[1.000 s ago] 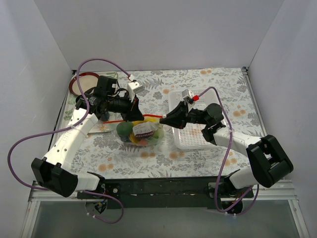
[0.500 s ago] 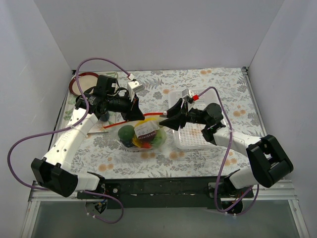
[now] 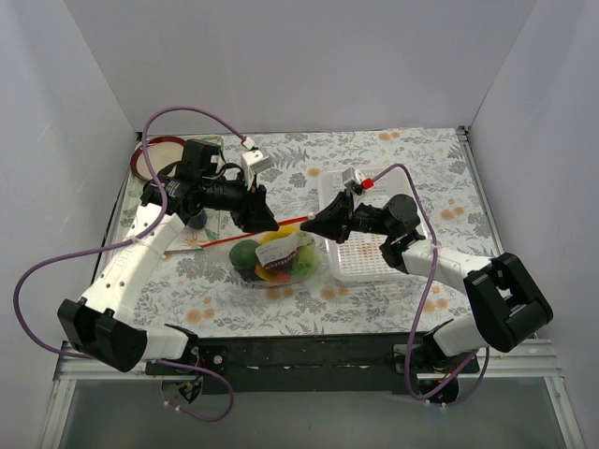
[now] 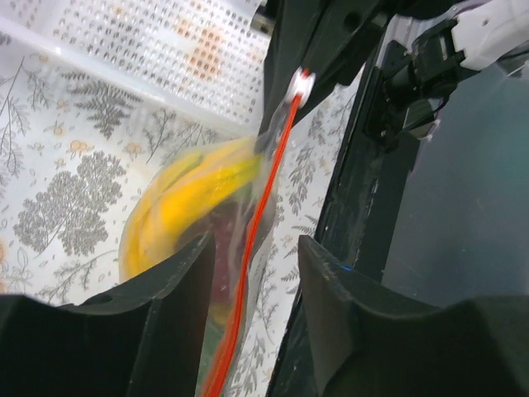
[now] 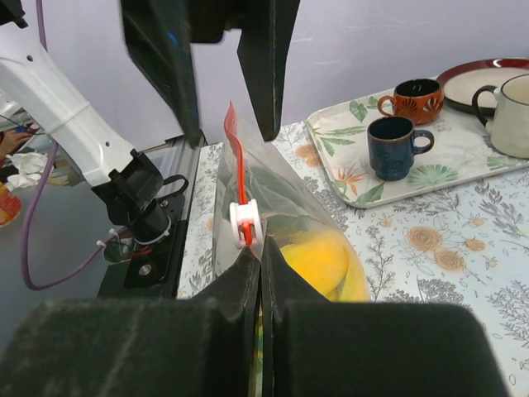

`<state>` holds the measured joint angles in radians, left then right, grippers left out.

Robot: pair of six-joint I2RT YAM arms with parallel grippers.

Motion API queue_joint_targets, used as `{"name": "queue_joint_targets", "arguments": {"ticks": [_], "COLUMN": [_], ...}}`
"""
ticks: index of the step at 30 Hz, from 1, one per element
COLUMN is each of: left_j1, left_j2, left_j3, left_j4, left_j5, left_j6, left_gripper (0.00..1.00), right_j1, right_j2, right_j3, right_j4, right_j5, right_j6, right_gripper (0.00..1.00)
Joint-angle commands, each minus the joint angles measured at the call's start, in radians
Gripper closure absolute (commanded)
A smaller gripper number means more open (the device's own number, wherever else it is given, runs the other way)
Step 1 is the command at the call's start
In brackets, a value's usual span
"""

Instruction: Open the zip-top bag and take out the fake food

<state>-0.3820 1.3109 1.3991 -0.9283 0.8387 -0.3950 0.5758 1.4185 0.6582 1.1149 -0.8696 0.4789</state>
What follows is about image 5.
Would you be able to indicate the floral table mat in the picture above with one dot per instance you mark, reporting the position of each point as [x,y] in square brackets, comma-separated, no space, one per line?
[466,245]

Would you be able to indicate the fake yellow banana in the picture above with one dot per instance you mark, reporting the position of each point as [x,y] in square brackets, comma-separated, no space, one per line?
[328,262]

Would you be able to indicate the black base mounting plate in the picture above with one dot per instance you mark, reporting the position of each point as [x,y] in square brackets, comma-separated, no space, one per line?
[152,275]

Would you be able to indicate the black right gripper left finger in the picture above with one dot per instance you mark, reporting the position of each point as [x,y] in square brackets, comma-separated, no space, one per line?
[203,346]

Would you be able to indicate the clear zip top bag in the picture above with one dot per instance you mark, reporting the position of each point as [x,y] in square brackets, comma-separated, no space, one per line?
[258,196]

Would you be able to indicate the crumpled white tissue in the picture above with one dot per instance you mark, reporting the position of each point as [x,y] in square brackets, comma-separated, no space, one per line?
[30,169]

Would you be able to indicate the cream mug black handle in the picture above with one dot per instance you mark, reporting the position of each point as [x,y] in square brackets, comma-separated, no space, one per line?
[508,130]

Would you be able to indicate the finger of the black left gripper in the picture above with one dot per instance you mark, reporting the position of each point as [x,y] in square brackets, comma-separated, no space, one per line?
[157,35]
[266,35]

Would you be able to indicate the aluminium frame rail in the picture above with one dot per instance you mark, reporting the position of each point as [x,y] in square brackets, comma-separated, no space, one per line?
[177,157]

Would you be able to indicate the orange ceramic cup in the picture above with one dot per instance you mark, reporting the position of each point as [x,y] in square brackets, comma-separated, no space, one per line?
[420,100]

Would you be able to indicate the red rimmed cream plate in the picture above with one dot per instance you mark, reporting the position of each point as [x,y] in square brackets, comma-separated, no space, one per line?
[459,83]

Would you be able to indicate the floral serving tray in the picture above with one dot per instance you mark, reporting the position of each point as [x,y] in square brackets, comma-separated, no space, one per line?
[461,154]

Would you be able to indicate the dark blue mug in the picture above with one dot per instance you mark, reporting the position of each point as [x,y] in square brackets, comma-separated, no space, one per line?
[393,143]

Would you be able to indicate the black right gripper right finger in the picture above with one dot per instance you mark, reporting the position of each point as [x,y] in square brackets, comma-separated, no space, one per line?
[314,347]

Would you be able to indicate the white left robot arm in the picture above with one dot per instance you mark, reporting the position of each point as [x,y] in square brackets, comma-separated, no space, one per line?
[124,179]

